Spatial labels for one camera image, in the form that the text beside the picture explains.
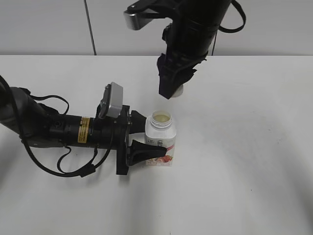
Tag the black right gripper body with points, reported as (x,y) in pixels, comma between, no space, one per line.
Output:
(185,37)

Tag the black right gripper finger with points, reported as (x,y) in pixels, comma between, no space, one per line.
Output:
(187,70)
(170,67)

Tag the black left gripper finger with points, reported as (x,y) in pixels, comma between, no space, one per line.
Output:
(137,122)
(139,152)

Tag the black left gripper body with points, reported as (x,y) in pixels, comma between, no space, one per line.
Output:
(114,135)

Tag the white ribbed bottle cap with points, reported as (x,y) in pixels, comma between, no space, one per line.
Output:
(178,92)

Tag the white meinianda drink bottle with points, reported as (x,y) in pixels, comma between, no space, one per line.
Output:
(160,130)

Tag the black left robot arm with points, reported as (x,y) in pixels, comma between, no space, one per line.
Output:
(40,126)

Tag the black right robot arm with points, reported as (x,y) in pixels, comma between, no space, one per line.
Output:
(207,11)

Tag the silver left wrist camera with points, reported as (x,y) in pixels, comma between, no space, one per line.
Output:
(112,101)

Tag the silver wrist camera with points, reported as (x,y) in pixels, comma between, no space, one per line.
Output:
(136,21)
(112,101)

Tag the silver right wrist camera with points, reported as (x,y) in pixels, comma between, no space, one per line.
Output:
(136,21)

